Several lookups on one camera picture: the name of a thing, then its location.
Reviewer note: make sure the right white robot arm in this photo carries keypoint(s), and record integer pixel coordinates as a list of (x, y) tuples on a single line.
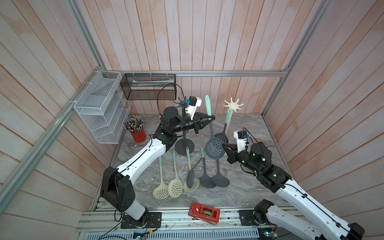
[(321, 224)]

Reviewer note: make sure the grey skimmer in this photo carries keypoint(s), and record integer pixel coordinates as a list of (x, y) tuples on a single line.
[(205, 180), (214, 149), (222, 136), (218, 179)]

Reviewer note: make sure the red pencil cup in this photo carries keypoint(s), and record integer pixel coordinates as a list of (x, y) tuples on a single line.
[(134, 124)]

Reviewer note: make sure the aluminium frame rail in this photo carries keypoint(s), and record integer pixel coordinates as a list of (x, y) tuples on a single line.
[(197, 73)]

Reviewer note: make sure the white wire mesh shelf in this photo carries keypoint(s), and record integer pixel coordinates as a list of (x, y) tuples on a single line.
[(103, 108)]

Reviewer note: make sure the cream skimmer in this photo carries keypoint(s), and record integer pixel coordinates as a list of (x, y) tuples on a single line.
[(161, 192), (175, 187), (192, 183)]

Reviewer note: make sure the cream skimmer far left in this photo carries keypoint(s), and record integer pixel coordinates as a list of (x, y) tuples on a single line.
[(161, 192)]

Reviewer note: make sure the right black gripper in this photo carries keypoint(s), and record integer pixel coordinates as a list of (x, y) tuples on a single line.
[(231, 159)]

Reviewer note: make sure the cream utensil rack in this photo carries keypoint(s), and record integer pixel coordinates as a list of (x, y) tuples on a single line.
[(233, 105)]

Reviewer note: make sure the dark grey utensil rack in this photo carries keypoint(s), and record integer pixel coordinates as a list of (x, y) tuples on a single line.
[(182, 144)]

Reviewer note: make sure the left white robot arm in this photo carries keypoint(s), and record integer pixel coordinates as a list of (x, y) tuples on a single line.
[(117, 183)]

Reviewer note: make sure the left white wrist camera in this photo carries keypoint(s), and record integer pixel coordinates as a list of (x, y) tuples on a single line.
[(191, 106)]

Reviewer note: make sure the black mesh wall basket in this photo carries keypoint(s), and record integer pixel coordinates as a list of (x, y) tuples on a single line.
[(142, 87)]

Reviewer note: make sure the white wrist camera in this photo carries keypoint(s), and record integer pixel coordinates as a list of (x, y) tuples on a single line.
[(242, 140), (191, 106)]

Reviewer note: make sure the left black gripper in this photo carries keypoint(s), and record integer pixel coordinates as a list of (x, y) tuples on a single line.
[(198, 123)]

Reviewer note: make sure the grey solid spoon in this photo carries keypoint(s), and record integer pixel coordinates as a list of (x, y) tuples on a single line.
[(192, 174)]

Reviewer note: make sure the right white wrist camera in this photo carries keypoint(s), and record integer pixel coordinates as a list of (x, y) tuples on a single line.
[(242, 140)]

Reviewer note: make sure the red tape dispenser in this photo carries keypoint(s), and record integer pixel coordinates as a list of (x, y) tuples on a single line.
[(204, 213)]

